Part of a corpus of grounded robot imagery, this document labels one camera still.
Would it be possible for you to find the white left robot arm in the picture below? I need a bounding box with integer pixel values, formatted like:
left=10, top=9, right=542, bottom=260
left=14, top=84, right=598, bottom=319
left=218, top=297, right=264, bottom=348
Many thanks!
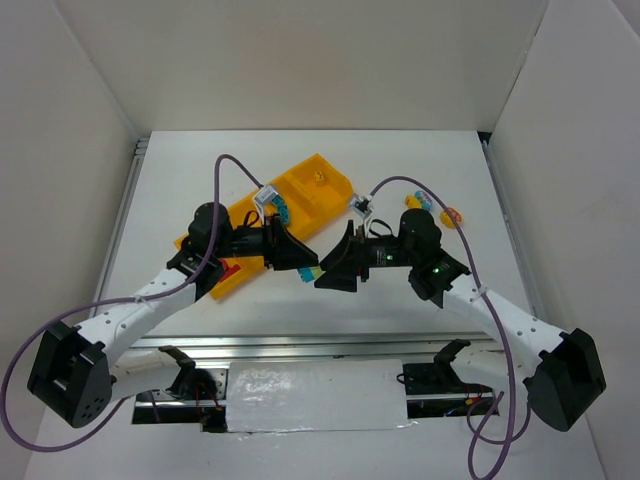
left=27, top=202, right=319, bottom=428

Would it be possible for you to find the cyan lego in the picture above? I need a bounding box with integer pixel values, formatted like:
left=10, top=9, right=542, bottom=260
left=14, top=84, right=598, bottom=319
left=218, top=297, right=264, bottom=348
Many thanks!
left=298, top=268, right=314, bottom=283

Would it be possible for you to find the blue patterned oval lego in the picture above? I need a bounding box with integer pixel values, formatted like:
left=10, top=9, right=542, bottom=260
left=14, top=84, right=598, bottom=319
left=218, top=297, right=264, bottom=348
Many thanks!
left=414, top=190, right=433, bottom=211

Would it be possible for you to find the yellow orange oval lego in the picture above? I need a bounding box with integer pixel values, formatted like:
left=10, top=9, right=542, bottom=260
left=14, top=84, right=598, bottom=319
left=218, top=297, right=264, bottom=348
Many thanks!
left=439, top=207, right=463, bottom=229

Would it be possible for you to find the long red lego brick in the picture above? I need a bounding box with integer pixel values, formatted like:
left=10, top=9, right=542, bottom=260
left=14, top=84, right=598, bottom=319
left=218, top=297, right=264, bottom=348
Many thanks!
left=217, top=259, right=242, bottom=288

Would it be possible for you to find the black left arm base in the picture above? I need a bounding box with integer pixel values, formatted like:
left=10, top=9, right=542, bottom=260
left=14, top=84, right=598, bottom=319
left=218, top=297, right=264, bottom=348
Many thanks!
left=132, top=346, right=229, bottom=433

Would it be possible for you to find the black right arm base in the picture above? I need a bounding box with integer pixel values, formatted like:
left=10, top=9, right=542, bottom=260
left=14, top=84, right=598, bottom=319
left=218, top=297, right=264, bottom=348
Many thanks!
left=396, top=339, right=494, bottom=420

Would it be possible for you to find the lime green rounded lego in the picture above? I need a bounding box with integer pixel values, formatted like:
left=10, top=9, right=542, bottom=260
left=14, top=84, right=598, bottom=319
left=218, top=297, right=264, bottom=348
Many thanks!
left=310, top=266, right=324, bottom=280

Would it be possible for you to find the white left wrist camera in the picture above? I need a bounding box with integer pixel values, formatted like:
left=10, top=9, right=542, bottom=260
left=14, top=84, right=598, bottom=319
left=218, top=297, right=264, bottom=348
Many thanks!
left=252, top=184, right=279, bottom=210

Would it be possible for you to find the yellow four-compartment bin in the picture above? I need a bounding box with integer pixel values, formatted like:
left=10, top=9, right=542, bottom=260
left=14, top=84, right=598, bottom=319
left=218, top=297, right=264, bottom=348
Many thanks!
left=167, top=154, right=354, bottom=300

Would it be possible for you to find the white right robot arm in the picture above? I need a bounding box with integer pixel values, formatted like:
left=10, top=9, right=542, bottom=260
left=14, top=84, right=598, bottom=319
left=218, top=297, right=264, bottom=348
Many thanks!
left=314, top=209, right=606, bottom=432

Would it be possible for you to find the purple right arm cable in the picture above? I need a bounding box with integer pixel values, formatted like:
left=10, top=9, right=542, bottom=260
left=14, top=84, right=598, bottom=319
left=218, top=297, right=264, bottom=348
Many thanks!
left=367, top=175, right=534, bottom=480

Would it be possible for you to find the cyan lego brick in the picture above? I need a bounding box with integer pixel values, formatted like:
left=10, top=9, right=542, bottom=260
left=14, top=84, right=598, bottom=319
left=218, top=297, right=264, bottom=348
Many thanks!
left=272, top=196, right=290, bottom=225

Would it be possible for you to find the white foam panel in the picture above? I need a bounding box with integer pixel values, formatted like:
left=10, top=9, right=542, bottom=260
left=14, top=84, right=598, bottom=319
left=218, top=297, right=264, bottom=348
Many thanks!
left=226, top=359, right=409, bottom=433

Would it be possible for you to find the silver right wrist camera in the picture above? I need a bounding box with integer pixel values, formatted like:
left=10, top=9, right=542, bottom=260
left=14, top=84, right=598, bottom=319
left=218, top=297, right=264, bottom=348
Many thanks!
left=348, top=193, right=374, bottom=222

